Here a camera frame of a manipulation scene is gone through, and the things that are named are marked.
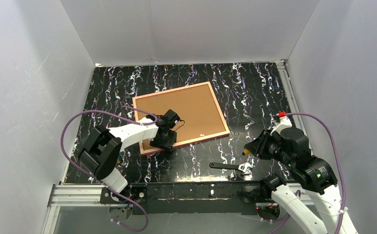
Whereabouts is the orange handled screwdriver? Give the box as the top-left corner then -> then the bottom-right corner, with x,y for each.
242,149 -> 250,156

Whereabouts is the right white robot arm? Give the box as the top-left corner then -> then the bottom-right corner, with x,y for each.
242,112 -> 357,234

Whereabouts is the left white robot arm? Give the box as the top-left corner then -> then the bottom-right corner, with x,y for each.
75,109 -> 181,193

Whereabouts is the black adjustable wrench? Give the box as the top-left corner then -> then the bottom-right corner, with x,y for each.
209,162 -> 253,175

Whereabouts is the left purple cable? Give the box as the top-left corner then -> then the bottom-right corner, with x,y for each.
60,105 -> 159,232

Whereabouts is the aluminium side rail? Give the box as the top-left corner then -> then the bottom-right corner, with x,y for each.
276,60 -> 315,156

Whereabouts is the green handled screwdriver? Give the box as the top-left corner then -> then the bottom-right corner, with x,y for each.
116,155 -> 122,164

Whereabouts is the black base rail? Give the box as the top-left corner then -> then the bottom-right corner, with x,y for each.
99,181 -> 273,215

